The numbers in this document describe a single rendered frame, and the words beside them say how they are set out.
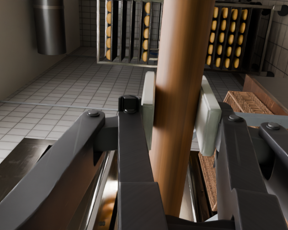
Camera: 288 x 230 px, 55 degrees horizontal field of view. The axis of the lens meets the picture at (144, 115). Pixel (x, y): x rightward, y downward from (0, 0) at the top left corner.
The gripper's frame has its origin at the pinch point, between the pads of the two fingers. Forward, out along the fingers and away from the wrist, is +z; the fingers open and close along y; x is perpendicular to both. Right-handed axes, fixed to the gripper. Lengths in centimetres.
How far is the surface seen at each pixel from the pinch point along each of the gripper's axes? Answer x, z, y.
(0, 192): -95, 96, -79
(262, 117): -35, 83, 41
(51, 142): -94, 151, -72
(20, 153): -95, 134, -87
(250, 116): -35, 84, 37
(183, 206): -94, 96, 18
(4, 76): -73, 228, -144
